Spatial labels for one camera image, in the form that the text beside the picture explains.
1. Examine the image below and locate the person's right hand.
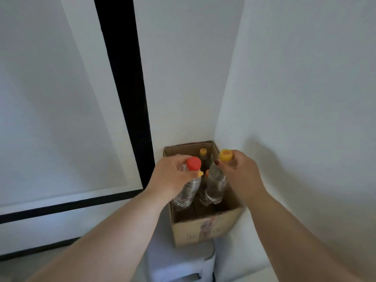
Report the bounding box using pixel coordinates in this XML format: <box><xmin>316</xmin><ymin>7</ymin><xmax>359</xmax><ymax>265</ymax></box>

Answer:
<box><xmin>213</xmin><ymin>150</ymin><xmax>268</xmax><ymax>207</ymax></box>

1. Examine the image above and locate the person's left hand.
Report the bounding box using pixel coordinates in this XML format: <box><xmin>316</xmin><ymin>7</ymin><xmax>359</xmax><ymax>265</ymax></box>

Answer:
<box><xmin>144</xmin><ymin>154</ymin><xmax>203</xmax><ymax>205</ymax></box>

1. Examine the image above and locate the red-capped clear plastic bottle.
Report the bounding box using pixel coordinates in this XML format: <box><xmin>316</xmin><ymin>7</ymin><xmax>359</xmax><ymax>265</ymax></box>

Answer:
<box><xmin>172</xmin><ymin>157</ymin><xmax>203</xmax><ymax>209</ymax></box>

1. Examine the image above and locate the large yellow-capped clear plastic bottle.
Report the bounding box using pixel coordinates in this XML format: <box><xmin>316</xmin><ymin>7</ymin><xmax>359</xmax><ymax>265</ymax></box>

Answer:
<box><xmin>204</xmin><ymin>149</ymin><xmax>233</xmax><ymax>205</ymax></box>

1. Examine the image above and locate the person's right forearm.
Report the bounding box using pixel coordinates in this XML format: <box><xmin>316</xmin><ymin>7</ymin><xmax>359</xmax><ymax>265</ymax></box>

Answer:
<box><xmin>246</xmin><ymin>189</ymin><xmax>358</xmax><ymax>282</ymax></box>

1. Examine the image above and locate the person's left forearm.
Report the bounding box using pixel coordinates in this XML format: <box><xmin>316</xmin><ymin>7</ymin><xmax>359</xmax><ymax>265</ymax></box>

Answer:
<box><xmin>26</xmin><ymin>188</ymin><xmax>171</xmax><ymax>282</ymax></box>

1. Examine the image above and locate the orange-capped clear bottle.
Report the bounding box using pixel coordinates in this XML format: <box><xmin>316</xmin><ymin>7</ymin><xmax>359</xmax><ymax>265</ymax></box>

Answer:
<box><xmin>196</xmin><ymin>169</ymin><xmax>211</xmax><ymax>207</ymax></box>

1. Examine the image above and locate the small yellow-capped clear bottle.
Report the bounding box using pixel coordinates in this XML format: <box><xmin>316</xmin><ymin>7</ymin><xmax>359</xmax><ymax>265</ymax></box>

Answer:
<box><xmin>199</xmin><ymin>148</ymin><xmax>212</xmax><ymax>173</ymax></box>

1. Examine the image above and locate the brown cardboard box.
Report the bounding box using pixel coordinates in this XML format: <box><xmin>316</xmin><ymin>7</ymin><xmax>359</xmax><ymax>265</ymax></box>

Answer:
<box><xmin>163</xmin><ymin>140</ymin><xmax>244</xmax><ymax>249</ymax></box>

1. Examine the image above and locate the white plastic stool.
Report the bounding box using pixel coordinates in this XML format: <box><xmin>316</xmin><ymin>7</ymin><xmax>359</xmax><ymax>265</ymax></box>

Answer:
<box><xmin>146</xmin><ymin>215</ymin><xmax>217</xmax><ymax>282</ymax></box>

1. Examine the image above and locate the white screen with black frame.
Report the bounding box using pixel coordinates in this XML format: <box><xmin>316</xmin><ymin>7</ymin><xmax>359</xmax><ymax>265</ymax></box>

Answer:
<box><xmin>0</xmin><ymin>0</ymin><xmax>155</xmax><ymax>261</ymax></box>

